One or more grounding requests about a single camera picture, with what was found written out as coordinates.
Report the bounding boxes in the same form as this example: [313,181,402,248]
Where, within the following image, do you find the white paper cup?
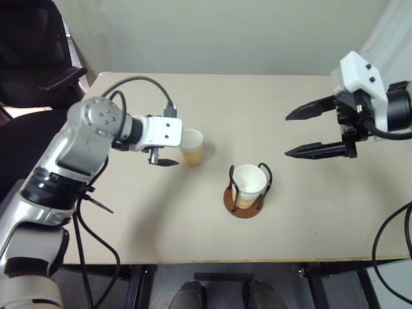
[179,128,204,166]
[232,164,268,209]

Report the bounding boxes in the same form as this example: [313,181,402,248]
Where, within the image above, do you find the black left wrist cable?
[102,75,179,118]

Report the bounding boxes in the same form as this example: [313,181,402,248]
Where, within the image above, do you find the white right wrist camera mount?
[330,50,391,133]

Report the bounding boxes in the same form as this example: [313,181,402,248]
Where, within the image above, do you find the dark rounded shape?
[243,278,287,309]
[169,279,208,309]

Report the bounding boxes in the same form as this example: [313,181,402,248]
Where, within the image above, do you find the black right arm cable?
[371,200,412,309]

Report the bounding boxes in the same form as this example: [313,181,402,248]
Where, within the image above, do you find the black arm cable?
[71,192,122,309]
[371,200,412,309]

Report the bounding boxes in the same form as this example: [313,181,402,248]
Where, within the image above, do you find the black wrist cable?
[102,75,179,118]
[363,118,412,141]

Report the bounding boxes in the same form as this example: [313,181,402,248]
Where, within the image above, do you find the black table frame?
[61,259,412,309]

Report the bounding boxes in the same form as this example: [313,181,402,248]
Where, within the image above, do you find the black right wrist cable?
[363,118,412,141]

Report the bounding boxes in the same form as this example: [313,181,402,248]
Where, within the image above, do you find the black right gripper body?
[333,89,377,159]

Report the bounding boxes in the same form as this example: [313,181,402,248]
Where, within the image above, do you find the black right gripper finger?
[283,141,350,160]
[285,95,338,122]

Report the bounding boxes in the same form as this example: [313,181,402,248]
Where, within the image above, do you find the black cable tie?
[78,184,115,214]

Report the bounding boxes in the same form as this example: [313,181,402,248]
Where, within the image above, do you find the white curtain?
[358,0,412,85]

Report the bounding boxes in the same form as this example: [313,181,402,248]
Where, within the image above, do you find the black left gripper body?
[147,146,162,165]

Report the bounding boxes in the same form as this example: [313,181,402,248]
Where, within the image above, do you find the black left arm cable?
[71,192,122,309]

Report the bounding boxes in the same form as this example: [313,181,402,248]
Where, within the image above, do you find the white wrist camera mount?
[130,114,184,153]
[330,50,391,133]

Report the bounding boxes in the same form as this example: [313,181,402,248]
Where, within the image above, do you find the black office chair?
[0,0,89,207]

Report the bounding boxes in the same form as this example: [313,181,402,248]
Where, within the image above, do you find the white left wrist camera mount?
[130,114,184,153]

